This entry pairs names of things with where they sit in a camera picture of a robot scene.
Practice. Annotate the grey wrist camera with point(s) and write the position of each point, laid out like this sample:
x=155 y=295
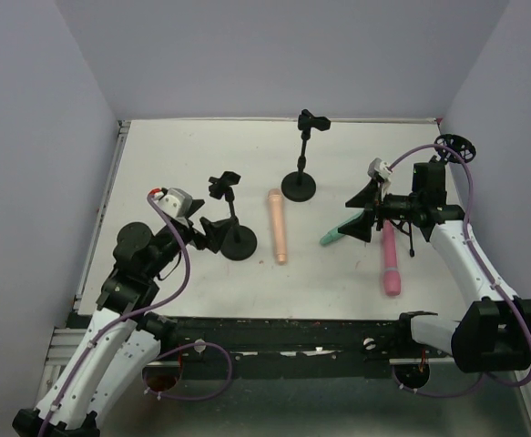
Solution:
x=173 y=202
x=379 y=171

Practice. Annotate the beige toy microphone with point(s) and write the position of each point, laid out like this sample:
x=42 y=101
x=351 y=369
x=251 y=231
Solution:
x=276 y=209

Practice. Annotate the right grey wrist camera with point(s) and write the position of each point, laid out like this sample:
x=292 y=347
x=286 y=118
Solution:
x=379 y=171

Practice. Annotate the black tripod microphone stand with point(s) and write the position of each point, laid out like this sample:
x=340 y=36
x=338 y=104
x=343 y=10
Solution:
x=452 y=148

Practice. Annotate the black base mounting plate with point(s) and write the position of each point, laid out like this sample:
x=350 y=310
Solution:
x=210 y=349

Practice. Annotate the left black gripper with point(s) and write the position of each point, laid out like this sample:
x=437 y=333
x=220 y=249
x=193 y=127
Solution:
x=193 y=226

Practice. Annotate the teal toy microphone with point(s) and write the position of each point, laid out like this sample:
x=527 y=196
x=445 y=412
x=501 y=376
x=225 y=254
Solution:
x=334 y=234

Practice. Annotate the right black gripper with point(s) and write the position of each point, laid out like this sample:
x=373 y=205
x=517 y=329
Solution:
x=375 y=211

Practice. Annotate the pink toy microphone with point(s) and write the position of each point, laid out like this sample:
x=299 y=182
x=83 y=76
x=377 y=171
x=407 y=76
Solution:
x=392 y=283

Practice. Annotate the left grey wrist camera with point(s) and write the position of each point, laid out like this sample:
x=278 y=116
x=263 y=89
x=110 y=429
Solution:
x=173 y=202

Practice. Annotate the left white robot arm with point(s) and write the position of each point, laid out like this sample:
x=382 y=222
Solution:
x=150 y=270

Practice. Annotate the aluminium frame rail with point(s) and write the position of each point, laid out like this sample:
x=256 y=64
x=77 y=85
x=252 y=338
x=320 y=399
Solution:
x=51 y=371

